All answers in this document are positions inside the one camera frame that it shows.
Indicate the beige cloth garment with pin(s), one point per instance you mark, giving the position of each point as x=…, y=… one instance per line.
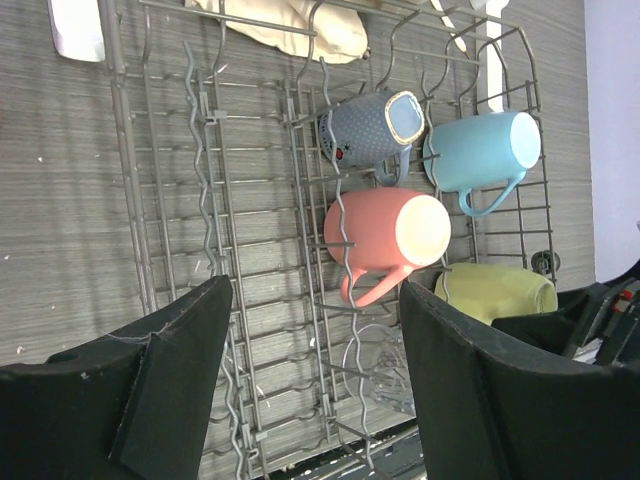
x=332, y=33

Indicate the clear glass cup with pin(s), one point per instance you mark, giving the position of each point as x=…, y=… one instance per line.
x=375, y=361

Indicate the white clothes rack stand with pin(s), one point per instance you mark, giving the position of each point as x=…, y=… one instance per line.
x=489, y=86

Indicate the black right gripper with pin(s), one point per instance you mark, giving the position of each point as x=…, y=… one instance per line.
x=490, y=405

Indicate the yellow-green mug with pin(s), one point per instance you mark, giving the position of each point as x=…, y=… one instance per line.
x=489, y=291

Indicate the grey-blue dotted mug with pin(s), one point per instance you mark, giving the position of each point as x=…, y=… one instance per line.
x=374, y=130

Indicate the pink mug with handle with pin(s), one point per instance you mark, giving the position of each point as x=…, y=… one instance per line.
x=382, y=235

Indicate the light blue mug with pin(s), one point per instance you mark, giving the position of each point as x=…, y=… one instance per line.
x=481, y=151

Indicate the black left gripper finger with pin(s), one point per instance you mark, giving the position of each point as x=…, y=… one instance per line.
x=132, y=404

